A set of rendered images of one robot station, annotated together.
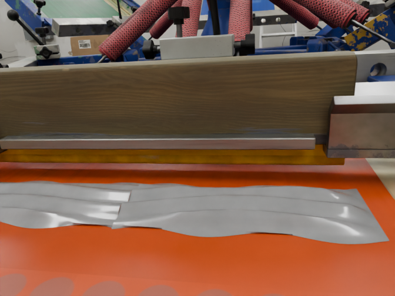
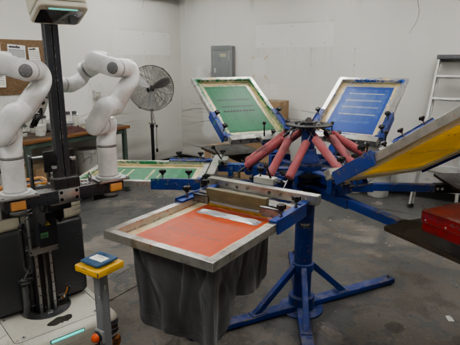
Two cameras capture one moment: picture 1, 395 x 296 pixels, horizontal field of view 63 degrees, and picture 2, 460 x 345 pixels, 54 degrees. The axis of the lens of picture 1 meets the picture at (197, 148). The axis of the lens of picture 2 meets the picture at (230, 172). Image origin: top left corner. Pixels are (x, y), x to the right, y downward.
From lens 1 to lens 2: 1.97 m
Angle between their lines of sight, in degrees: 23
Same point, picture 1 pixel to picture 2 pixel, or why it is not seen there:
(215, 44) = (268, 181)
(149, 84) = (235, 196)
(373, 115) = (266, 209)
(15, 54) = (200, 106)
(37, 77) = (218, 192)
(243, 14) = (294, 163)
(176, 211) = (233, 218)
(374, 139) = (267, 213)
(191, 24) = (275, 164)
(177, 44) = (258, 179)
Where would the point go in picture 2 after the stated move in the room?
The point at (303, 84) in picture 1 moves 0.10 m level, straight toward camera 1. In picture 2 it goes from (258, 202) to (245, 207)
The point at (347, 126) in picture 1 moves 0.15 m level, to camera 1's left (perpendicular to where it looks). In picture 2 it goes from (263, 210) to (234, 207)
